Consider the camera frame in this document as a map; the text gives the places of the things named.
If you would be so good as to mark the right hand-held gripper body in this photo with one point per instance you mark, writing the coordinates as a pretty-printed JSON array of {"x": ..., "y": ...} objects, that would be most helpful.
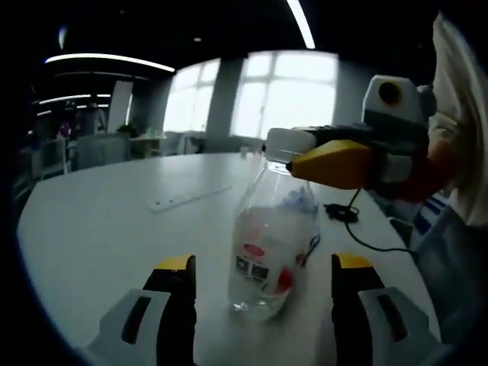
[{"x": 404, "y": 114}]

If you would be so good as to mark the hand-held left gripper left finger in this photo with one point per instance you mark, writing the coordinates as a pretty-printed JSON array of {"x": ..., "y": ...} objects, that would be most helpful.
[{"x": 175, "y": 316}]

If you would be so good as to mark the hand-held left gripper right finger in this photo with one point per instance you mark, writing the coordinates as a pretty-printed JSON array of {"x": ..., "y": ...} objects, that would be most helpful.
[{"x": 350, "y": 316}]

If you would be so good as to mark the clear plastic bottle item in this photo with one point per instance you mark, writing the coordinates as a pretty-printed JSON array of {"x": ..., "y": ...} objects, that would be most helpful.
[{"x": 267, "y": 236}]

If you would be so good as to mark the person's right hand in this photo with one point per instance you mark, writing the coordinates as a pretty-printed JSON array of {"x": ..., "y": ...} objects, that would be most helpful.
[{"x": 438, "y": 171}]

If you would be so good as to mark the white table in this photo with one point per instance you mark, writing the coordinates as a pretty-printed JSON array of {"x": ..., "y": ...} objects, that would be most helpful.
[{"x": 114, "y": 236}]

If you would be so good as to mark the white table socket panel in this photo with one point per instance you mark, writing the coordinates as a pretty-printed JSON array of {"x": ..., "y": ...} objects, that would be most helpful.
[{"x": 183, "y": 200}]

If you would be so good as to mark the potted plant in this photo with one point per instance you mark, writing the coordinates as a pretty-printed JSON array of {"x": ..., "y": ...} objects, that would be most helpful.
[{"x": 127, "y": 129}]

